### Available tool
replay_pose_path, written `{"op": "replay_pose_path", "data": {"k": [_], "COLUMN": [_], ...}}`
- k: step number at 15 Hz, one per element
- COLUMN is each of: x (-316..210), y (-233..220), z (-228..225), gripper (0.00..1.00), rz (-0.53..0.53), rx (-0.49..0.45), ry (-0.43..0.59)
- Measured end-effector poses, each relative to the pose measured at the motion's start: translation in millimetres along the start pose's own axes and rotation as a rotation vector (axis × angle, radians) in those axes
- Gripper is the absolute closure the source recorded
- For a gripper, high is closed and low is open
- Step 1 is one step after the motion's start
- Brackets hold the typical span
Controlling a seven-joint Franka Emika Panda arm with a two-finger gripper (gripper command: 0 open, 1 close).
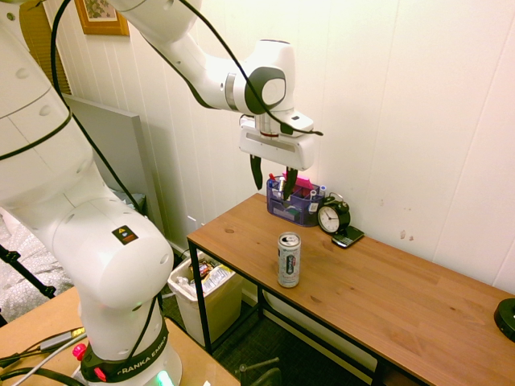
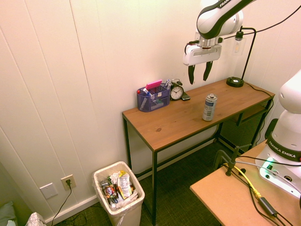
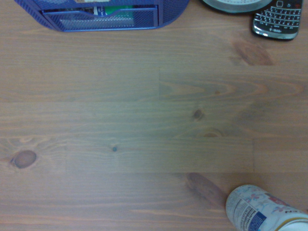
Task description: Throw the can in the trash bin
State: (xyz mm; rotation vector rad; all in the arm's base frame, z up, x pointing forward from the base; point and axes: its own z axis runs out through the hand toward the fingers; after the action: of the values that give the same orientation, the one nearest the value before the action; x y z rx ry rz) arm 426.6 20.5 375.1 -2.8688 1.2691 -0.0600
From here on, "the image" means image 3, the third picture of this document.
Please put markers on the white floral drink can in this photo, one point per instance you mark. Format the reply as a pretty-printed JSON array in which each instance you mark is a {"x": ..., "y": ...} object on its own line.
[{"x": 260, "y": 211}]

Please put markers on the blue mesh desk organizer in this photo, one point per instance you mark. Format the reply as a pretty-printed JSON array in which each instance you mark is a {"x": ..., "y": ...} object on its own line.
[{"x": 166, "y": 14}]

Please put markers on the green white card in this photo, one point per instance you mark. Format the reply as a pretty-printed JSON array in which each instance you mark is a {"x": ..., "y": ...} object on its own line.
[{"x": 113, "y": 10}]

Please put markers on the white round dish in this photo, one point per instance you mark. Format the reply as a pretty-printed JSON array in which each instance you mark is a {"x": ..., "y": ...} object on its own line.
[{"x": 234, "y": 6}]

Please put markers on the black keypad mobile phone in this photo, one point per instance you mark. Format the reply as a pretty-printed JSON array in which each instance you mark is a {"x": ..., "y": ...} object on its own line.
[{"x": 279, "y": 20}]

